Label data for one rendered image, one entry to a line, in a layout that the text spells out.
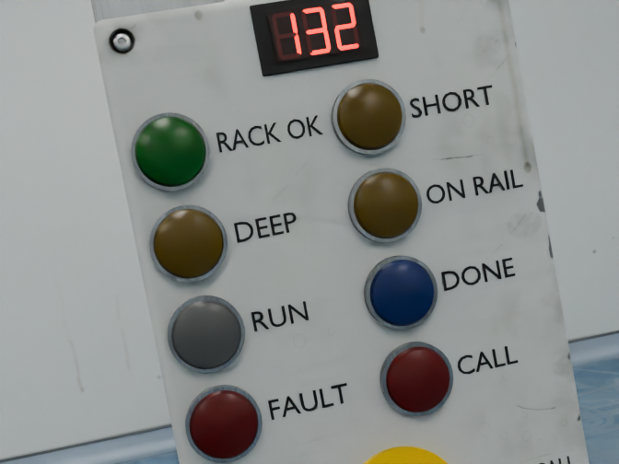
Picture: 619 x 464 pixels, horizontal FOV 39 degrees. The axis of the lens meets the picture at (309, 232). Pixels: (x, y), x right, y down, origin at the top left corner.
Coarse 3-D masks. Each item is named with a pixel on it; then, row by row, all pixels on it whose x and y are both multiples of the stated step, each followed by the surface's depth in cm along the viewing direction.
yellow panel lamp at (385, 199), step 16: (384, 176) 35; (400, 176) 35; (368, 192) 34; (384, 192) 35; (400, 192) 35; (368, 208) 34; (384, 208) 35; (400, 208) 35; (416, 208) 35; (368, 224) 35; (384, 224) 35; (400, 224) 35
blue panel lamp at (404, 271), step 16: (384, 272) 35; (400, 272) 35; (416, 272) 35; (384, 288) 35; (400, 288) 35; (416, 288) 35; (432, 288) 35; (384, 304) 35; (400, 304) 35; (416, 304) 35; (384, 320) 35; (400, 320) 35; (416, 320) 35
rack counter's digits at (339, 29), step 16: (352, 0) 35; (272, 16) 34; (288, 16) 34; (304, 16) 34; (320, 16) 34; (336, 16) 35; (352, 16) 35; (272, 32) 34; (288, 32) 34; (304, 32) 34; (320, 32) 34; (336, 32) 35; (352, 32) 35; (288, 48) 34; (304, 48) 34; (320, 48) 34; (336, 48) 35; (352, 48) 35
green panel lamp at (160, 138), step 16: (144, 128) 33; (160, 128) 33; (176, 128) 33; (192, 128) 33; (144, 144) 33; (160, 144) 33; (176, 144) 33; (192, 144) 33; (144, 160) 33; (160, 160) 33; (176, 160) 33; (192, 160) 33; (160, 176) 33; (176, 176) 33; (192, 176) 33
